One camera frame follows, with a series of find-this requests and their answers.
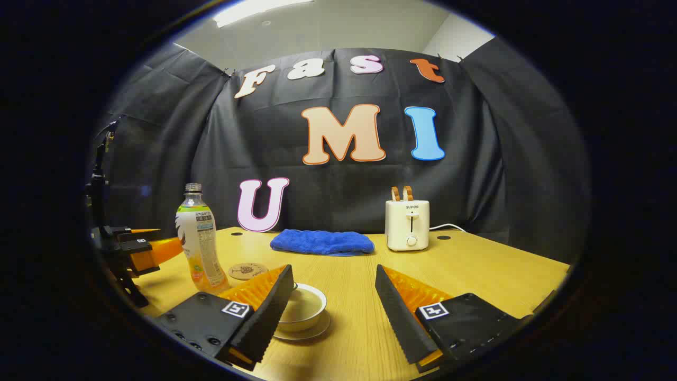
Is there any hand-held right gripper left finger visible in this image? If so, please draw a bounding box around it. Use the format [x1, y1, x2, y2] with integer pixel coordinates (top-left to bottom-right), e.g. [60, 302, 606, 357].
[153, 264, 296, 371]

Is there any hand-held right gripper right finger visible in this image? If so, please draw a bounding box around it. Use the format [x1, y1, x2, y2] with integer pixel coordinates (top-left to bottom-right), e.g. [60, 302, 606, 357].
[374, 265, 535, 374]

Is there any clear plastic water bottle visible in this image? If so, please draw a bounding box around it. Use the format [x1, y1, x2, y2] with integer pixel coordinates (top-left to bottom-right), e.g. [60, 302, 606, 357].
[176, 183, 231, 294]

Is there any round wooden coaster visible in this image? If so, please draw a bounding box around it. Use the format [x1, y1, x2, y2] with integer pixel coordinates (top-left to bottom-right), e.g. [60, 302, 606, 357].
[228, 263, 269, 281]

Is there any white ceramic teacup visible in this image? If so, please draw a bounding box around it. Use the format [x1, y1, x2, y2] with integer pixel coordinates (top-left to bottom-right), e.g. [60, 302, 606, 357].
[279, 283, 327, 333]

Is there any white ceramic saucer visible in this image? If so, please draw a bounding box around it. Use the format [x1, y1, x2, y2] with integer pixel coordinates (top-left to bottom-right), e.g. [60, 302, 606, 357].
[273, 312, 332, 341]

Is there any cream toaster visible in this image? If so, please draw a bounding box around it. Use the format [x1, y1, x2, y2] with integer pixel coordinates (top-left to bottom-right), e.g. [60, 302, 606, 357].
[385, 199, 431, 252]

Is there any blue towel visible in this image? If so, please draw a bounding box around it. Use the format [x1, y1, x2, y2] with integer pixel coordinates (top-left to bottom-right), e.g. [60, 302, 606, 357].
[270, 229, 375, 257]

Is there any black backdrop cloth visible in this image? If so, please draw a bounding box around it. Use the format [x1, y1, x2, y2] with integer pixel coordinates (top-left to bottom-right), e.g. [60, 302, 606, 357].
[87, 37, 590, 265]

